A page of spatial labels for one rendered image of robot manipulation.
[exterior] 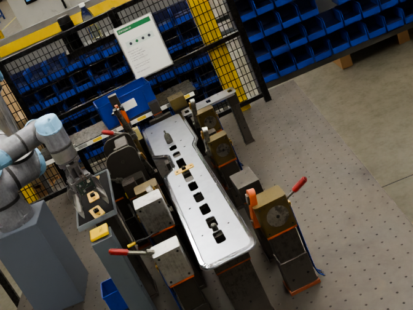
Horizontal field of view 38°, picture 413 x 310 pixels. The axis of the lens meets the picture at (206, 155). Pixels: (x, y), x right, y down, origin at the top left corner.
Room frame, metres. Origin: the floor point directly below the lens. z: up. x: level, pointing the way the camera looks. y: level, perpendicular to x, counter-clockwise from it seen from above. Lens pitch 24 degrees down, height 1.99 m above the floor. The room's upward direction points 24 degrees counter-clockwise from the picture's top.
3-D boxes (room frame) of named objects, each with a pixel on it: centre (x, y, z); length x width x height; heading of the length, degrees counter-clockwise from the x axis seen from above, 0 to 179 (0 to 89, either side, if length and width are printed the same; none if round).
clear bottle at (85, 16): (3.29, 0.27, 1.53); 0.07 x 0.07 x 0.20
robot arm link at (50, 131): (1.80, 0.41, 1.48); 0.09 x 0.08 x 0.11; 30
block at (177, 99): (2.94, 0.02, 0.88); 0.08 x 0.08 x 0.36; 4
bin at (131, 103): (3.08, 0.28, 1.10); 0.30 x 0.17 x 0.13; 100
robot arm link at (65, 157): (1.79, 0.40, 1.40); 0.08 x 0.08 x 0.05
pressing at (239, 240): (2.17, 0.10, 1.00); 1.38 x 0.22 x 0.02; 4
